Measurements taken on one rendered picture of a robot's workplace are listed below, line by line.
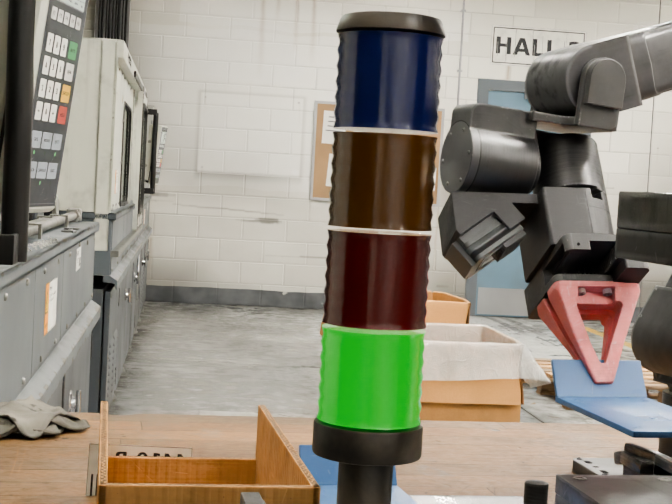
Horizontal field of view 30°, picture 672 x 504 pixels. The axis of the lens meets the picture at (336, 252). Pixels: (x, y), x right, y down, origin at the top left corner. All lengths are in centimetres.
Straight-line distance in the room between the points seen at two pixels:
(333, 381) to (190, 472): 50
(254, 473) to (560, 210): 30
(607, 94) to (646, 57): 6
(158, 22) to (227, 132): 115
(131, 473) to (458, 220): 31
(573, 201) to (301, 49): 1059
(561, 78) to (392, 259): 58
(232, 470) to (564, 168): 35
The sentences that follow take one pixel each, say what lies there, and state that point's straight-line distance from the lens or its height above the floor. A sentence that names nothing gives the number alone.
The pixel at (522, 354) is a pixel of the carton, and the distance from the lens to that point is 424.
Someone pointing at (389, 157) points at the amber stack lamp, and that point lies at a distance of 44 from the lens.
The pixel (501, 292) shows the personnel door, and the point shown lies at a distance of 1183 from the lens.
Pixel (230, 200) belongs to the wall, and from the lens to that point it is 1144.
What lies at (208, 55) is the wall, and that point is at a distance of 1149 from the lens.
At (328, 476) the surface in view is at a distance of 90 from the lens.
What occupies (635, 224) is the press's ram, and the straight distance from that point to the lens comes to 67.
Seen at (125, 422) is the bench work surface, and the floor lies 90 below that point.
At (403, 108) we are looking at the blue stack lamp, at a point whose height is 116.
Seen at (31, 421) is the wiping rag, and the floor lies 91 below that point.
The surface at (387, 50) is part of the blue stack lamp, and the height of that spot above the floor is 118.
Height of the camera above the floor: 113
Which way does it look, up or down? 3 degrees down
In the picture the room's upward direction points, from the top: 3 degrees clockwise
